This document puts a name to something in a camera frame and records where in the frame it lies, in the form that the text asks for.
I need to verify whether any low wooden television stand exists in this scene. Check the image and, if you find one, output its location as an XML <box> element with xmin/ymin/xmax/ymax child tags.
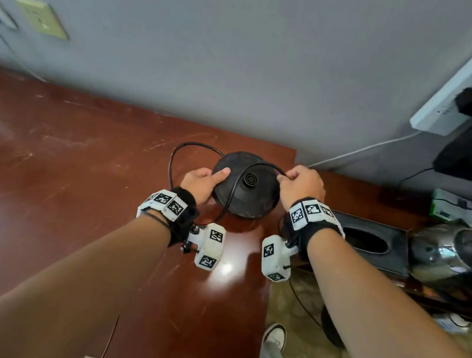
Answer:
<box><xmin>269</xmin><ymin>163</ymin><xmax>472</xmax><ymax>323</ymax></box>

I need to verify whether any white sneaker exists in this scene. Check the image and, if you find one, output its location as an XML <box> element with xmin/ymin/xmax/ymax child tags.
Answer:
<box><xmin>261</xmin><ymin>321</ymin><xmax>290</xmax><ymax>353</ymax></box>

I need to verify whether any right wrist marker strap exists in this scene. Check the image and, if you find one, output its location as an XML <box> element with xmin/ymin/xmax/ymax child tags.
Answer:
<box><xmin>277</xmin><ymin>193</ymin><xmax>351</xmax><ymax>263</ymax></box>

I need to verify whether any steel electric kettle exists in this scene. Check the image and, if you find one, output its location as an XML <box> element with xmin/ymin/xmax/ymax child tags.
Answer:
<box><xmin>396</xmin><ymin>210</ymin><xmax>472</xmax><ymax>312</ymax></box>

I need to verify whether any person's right hand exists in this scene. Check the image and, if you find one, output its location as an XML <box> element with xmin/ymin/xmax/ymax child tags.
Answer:
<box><xmin>271</xmin><ymin>161</ymin><xmax>331</xmax><ymax>218</ymax></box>

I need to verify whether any left wrist marker strap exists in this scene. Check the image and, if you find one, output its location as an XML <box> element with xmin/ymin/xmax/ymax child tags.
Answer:
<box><xmin>131</xmin><ymin>180</ymin><xmax>204</xmax><ymax>251</ymax></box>

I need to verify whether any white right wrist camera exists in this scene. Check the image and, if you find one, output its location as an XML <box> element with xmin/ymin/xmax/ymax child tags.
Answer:
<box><xmin>256</xmin><ymin>233</ymin><xmax>301</xmax><ymax>286</ymax></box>

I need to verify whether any black kettle base with cord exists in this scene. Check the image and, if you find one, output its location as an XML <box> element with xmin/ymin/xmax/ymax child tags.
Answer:
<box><xmin>159</xmin><ymin>138</ymin><xmax>292</xmax><ymax>238</ymax></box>

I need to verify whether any person's right forearm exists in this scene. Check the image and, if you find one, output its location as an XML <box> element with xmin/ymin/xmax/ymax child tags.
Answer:
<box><xmin>287</xmin><ymin>224</ymin><xmax>472</xmax><ymax>358</ymax></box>

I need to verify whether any person's left hand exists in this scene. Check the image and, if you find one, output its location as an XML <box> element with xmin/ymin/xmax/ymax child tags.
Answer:
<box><xmin>177</xmin><ymin>160</ymin><xmax>232</xmax><ymax>211</ymax></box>

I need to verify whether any wrist marker strap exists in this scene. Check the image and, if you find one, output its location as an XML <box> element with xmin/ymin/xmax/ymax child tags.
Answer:
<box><xmin>277</xmin><ymin>193</ymin><xmax>351</xmax><ymax>263</ymax></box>
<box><xmin>131</xmin><ymin>180</ymin><xmax>204</xmax><ymax>251</ymax></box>

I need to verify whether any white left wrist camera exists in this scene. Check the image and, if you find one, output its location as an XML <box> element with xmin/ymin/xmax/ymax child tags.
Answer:
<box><xmin>179</xmin><ymin>219</ymin><xmax>229</xmax><ymax>274</ymax></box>

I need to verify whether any person's left forearm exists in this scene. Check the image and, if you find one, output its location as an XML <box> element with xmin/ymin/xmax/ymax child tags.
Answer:
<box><xmin>0</xmin><ymin>187</ymin><xmax>176</xmax><ymax>358</ymax></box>

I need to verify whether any yellow wall plate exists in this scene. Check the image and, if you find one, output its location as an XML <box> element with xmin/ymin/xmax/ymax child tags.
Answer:
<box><xmin>7</xmin><ymin>0</ymin><xmax>76</xmax><ymax>41</ymax></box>

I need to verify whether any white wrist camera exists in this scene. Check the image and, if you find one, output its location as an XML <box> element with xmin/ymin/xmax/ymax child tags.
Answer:
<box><xmin>179</xmin><ymin>219</ymin><xmax>229</xmax><ymax>274</ymax></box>
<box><xmin>256</xmin><ymin>233</ymin><xmax>301</xmax><ymax>286</ymax></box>

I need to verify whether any black tissue box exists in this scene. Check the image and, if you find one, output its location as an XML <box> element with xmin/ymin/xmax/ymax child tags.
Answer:
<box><xmin>323</xmin><ymin>208</ymin><xmax>419</xmax><ymax>278</ymax></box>

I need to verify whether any red-brown wooden table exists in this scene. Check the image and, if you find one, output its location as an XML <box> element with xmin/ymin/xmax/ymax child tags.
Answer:
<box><xmin>0</xmin><ymin>67</ymin><xmax>303</xmax><ymax>358</ymax></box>

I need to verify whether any green white box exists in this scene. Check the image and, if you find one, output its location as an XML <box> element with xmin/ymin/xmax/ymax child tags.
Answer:
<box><xmin>427</xmin><ymin>187</ymin><xmax>472</xmax><ymax>228</ymax></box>

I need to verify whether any white power strip cable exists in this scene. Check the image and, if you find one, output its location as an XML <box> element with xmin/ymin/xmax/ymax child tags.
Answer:
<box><xmin>308</xmin><ymin>113</ymin><xmax>423</xmax><ymax>185</ymax></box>

